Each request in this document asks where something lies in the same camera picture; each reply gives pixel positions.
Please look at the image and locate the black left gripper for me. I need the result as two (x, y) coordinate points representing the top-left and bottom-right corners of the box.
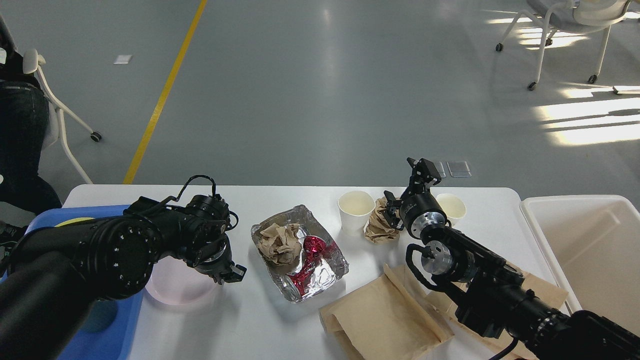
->
(194, 235), (247, 285)

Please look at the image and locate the brown paper bag rear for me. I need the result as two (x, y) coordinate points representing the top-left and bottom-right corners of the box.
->
(425, 260), (571, 360)

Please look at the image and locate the white paper cup left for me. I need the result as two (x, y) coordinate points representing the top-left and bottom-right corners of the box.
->
(337, 190), (376, 236)

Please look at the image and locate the white chair right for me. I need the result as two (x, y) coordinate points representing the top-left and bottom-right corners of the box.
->
(494, 0), (631, 91)

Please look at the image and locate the crumpled brown paper ball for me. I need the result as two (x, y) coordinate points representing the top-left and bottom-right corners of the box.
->
(364, 196), (400, 244)

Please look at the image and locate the brown paper bag front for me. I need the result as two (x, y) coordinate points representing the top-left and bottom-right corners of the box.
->
(319, 265), (454, 360)

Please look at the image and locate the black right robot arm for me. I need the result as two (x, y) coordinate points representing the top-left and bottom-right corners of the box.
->
(382, 158), (640, 360)

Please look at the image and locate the white paper cup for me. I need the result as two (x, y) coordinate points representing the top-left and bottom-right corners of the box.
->
(337, 190), (376, 236)
(435, 193), (467, 227)

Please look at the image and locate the white plastic bin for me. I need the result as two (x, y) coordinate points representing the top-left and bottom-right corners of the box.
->
(520, 194), (640, 335)

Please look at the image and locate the pink plate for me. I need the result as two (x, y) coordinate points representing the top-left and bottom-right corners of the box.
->
(145, 256), (220, 306)

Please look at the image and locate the yellow plate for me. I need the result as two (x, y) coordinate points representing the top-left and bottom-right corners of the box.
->
(55, 216), (94, 228)

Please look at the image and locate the dark green mug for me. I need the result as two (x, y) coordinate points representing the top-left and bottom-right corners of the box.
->
(80, 300), (118, 333)

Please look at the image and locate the white paper cup right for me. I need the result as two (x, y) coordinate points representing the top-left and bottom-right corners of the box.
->
(435, 193), (467, 227)

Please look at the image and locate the aluminium foil tray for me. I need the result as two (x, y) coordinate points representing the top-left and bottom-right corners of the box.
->
(250, 204), (349, 303)

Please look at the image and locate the crumpled brown paper in tray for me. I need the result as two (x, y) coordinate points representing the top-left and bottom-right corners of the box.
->
(257, 223), (302, 266)

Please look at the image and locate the brown paper bag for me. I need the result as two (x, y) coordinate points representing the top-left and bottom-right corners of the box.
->
(425, 260), (571, 360)
(319, 265), (454, 360)

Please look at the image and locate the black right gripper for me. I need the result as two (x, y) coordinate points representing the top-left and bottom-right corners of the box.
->
(382, 157), (448, 240)

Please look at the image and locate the blue plastic tray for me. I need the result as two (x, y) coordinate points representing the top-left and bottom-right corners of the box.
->
(1, 205), (150, 360)

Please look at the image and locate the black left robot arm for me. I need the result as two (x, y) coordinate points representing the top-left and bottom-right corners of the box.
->
(1, 183), (247, 360)

